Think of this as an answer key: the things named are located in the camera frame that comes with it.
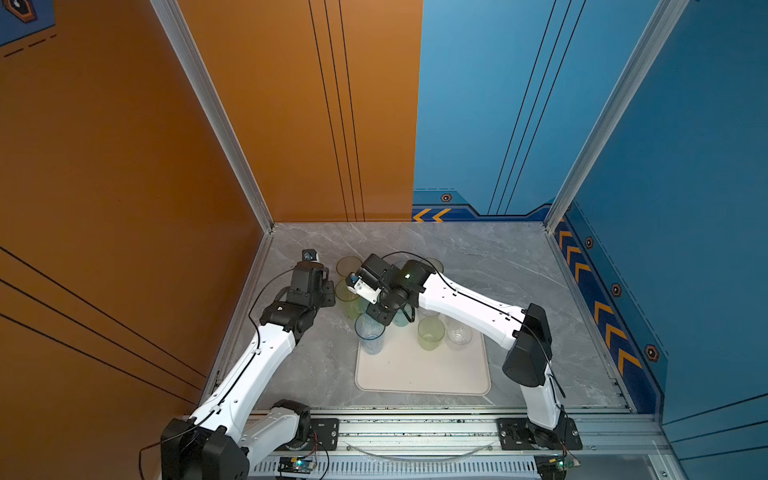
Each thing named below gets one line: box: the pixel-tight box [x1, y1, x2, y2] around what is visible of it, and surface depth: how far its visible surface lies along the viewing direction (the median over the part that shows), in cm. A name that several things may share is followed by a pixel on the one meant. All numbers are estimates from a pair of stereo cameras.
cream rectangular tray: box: [355, 323, 491, 395], surface depth 87 cm
